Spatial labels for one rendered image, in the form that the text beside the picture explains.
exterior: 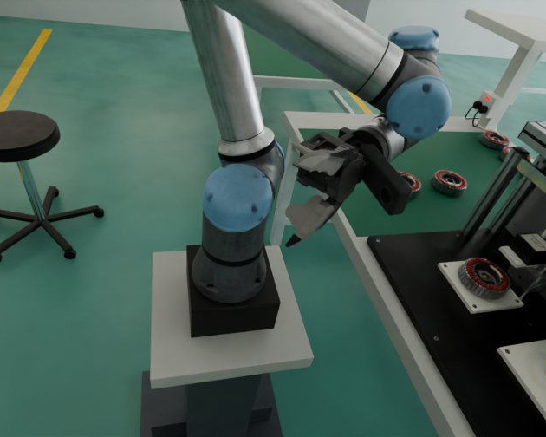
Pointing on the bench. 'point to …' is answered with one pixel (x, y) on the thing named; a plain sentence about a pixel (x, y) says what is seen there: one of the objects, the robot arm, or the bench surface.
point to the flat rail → (542, 180)
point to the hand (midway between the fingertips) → (293, 213)
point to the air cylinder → (527, 276)
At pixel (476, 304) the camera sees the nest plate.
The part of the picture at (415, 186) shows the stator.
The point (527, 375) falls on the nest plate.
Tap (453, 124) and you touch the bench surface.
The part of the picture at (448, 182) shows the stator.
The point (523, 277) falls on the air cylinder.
